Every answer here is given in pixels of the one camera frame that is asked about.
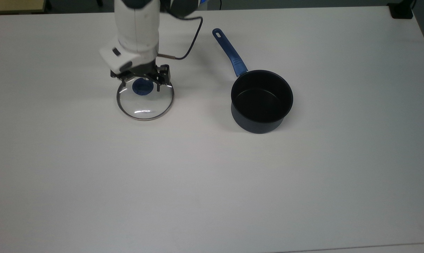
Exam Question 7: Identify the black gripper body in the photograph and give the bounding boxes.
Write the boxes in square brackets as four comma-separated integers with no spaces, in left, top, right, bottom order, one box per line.
[110,60,172,87]

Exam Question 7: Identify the glass lid with blue knob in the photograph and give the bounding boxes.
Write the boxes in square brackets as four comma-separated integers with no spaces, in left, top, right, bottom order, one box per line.
[116,75,175,121]

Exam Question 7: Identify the dark blue saucepan with handle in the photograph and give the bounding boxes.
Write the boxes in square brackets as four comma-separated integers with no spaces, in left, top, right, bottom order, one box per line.
[212,28,294,135]

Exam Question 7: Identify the wooden desk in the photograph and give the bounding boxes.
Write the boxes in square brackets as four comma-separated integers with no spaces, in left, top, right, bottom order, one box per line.
[0,0,46,15]

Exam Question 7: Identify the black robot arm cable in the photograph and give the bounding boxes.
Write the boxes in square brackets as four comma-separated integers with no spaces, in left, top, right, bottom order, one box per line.
[158,15,204,60]

